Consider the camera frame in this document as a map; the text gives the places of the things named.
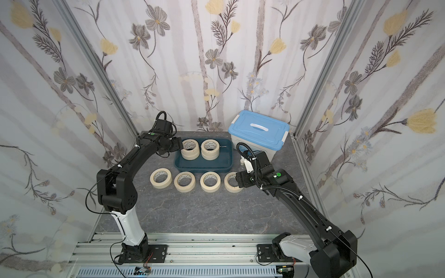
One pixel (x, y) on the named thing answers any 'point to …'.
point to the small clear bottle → (242, 161)
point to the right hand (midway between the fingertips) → (249, 173)
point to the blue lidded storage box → (258, 132)
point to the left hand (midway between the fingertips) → (178, 144)
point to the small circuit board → (142, 270)
